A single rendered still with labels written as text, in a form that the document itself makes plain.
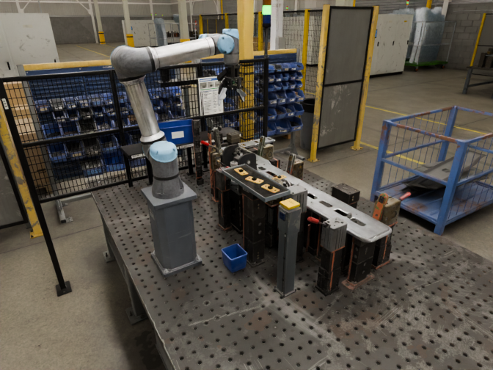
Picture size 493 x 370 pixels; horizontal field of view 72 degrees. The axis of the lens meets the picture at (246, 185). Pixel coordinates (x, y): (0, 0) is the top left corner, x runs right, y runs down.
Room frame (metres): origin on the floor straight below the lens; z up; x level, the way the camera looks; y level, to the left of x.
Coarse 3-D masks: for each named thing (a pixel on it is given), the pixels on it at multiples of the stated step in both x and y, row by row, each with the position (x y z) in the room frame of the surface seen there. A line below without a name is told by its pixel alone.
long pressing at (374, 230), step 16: (256, 160) 2.09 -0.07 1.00; (272, 176) 1.83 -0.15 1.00; (288, 176) 1.82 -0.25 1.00; (320, 192) 1.61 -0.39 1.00; (320, 208) 1.44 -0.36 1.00; (336, 208) 1.44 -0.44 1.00; (352, 208) 1.44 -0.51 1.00; (352, 224) 1.30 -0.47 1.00; (368, 224) 1.30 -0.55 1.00; (384, 224) 1.30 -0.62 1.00; (368, 240) 1.17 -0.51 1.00
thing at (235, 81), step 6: (228, 66) 1.71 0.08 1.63; (234, 66) 1.69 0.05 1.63; (240, 66) 1.71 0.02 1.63; (234, 72) 1.69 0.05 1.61; (228, 78) 1.71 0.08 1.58; (234, 78) 1.69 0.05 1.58; (240, 78) 1.71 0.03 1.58; (228, 84) 1.73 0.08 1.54; (234, 84) 1.71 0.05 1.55; (240, 84) 1.71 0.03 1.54
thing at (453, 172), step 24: (384, 120) 3.24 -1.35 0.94; (384, 144) 3.22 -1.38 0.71; (432, 144) 3.69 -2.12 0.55; (408, 168) 2.95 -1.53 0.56; (432, 168) 3.05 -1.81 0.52; (456, 168) 2.58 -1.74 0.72; (384, 192) 3.24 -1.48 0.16; (432, 192) 3.23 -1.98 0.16; (456, 192) 3.22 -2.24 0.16; (480, 192) 3.20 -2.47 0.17; (432, 216) 2.75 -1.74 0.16; (456, 216) 2.69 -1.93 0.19
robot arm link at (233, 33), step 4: (224, 32) 1.72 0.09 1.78; (228, 32) 1.71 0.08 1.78; (232, 32) 1.71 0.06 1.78; (236, 32) 1.72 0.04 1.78; (232, 36) 1.71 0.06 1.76; (236, 36) 1.72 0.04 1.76; (236, 40) 1.72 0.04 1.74; (236, 44) 1.72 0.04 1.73; (236, 48) 1.72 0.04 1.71; (232, 52) 1.71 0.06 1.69; (236, 52) 1.72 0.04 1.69
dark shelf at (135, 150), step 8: (224, 128) 2.72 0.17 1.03; (232, 128) 2.72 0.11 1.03; (200, 136) 2.53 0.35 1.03; (224, 136) 2.52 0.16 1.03; (240, 136) 2.59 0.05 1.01; (136, 144) 2.35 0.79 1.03; (184, 144) 2.34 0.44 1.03; (192, 144) 2.37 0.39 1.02; (200, 144) 2.40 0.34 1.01; (128, 152) 2.18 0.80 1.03; (136, 152) 2.18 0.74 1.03
